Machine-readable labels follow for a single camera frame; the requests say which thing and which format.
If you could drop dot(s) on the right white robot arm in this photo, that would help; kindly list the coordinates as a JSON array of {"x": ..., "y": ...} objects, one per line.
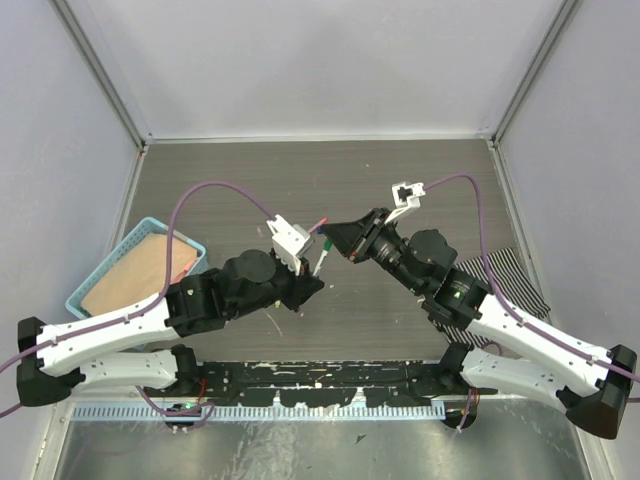
[{"x": 589, "y": 384}]

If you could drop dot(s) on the striped black white cloth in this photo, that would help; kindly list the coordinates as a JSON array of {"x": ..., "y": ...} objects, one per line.
[{"x": 515, "y": 286}]

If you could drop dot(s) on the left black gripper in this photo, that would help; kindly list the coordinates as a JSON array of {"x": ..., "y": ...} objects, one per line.
[{"x": 303, "y": 285}]

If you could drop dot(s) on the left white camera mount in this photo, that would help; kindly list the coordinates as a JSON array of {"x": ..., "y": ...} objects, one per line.
[{"x": 290, "y": 242}]

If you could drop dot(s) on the light blue plastic basket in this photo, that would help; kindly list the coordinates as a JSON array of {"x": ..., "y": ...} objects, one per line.
[{"x": 144, "y": 228}]

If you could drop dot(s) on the pink highlighter pen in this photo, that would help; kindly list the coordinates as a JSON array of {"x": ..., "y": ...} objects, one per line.
[{"x": 317, "y": 226}]

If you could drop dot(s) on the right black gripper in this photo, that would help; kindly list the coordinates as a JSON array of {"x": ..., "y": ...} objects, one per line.
[{"x": 355, "y": 238}]

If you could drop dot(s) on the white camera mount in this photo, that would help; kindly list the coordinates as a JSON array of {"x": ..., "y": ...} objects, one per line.
[
  {"x": 406, "y": 198},
  {"x": 290, "y": 242}
]

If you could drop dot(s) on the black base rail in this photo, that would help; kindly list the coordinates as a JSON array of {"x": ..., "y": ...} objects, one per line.
[{"x": 315, "y": 384}]

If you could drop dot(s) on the white marker green end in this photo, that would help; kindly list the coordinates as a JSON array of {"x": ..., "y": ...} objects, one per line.
[{"x": 320, "y": 262}]

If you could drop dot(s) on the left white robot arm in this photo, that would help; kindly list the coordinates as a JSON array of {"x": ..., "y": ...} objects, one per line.
[{"x": 52, "y": 355}]

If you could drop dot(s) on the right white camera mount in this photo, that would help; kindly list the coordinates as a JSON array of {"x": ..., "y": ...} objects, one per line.
[{"x": 406, "y": 198}]

